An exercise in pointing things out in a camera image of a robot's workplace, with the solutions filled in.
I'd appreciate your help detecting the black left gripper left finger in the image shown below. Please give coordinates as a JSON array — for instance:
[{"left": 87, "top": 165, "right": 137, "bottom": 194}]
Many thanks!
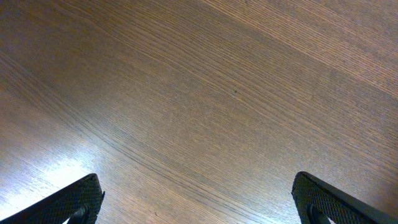
[{"left": 1, "top": 173, "right": 105, "bottom": 224}]

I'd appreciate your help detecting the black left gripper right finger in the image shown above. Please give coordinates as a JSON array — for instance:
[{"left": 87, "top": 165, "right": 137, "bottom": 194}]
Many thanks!
[{"left": 292, "top": 171, "right": 397, "bottom": 224}]

